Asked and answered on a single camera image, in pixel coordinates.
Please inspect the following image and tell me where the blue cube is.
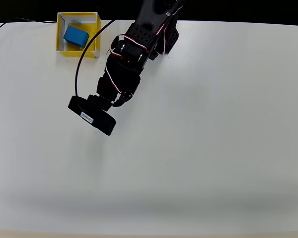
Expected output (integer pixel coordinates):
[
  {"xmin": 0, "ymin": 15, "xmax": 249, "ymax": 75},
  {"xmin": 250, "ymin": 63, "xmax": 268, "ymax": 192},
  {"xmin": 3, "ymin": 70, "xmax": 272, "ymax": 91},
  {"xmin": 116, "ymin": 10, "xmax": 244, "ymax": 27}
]
[{"xmin": 63, "ymin": 25, "xmax": 90, "ymax": 48}]

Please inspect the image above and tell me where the yellow cardboard box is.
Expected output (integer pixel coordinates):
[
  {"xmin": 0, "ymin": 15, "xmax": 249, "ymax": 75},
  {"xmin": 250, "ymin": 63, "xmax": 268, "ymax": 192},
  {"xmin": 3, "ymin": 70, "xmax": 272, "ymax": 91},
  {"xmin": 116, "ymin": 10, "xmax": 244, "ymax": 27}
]
[{"xmin": 55, "ymin": 11, "xmax": 102, "ymax": 60}]

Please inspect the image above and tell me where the black webcam bar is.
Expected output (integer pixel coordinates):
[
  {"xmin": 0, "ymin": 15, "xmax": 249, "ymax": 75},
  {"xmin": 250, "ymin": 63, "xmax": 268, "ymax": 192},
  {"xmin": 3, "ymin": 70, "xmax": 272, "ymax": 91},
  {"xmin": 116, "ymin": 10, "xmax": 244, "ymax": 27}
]
[{"xmin": 67, "ymin": 95, "xmax": 117, "ymax": 136}]

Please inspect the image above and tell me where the black webcam cable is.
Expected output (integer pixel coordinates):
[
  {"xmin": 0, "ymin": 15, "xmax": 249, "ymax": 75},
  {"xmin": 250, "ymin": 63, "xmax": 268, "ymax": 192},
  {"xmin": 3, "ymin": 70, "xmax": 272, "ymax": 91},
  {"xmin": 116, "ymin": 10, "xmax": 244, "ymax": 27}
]
[{"xmin": 74, "ymin": 19, "xmax": 115, "ymax": 97}]

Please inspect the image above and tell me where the thin black cable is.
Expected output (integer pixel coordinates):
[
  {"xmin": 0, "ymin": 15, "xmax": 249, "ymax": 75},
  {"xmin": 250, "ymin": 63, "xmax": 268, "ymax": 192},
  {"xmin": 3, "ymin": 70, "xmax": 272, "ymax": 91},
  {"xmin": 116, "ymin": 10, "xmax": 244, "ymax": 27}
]
[{"xmin": 0, "ymin": 17, "xmax": 58, "ymax": 35}]

